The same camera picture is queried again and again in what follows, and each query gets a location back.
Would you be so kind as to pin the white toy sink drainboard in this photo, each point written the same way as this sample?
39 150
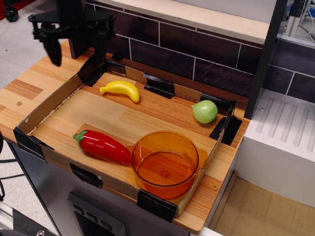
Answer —
277 152

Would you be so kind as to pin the green plastic apple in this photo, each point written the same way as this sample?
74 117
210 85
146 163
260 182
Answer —
205 111

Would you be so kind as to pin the grey toy oven front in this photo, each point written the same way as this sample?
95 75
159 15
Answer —
93 221

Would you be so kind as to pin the orange transparent plastic pot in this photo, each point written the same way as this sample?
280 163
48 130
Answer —
165 163

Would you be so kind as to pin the red plastic chili pepper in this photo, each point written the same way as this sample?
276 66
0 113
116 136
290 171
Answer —
102 145

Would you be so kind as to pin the dark wooden post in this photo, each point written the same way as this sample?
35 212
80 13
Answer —
79 45

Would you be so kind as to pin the yellow plastic banana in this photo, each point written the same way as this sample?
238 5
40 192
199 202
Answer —
122 87

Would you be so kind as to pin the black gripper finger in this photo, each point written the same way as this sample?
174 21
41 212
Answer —
101 45
53 50

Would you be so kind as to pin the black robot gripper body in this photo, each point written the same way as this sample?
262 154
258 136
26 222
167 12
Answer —
71 19

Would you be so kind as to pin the cardboard fence with black tape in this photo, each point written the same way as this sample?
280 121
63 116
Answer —
71 102

